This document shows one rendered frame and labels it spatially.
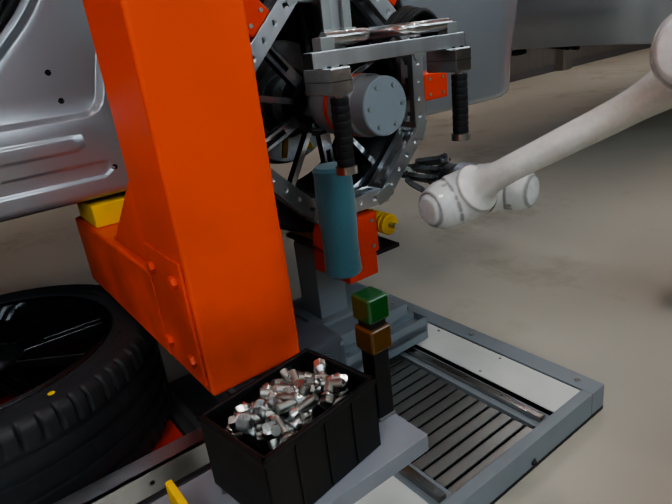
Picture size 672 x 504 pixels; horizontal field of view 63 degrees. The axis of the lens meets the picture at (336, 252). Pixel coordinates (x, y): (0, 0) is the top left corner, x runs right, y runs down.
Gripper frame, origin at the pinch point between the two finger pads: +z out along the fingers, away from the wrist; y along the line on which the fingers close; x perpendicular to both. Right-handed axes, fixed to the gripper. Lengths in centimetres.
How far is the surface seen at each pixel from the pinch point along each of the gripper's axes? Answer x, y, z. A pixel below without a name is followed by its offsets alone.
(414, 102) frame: 11.6, 14.2, -4.4
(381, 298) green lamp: 43, -40, -57
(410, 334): -33, -38, -2
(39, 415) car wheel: 62, -81, -21
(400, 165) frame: 5.4, -1.2, -4.4
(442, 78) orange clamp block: 7.1, 25.2, -4.5
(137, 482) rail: 48, -83, -33
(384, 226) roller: -0.7, -16.8, -3.7
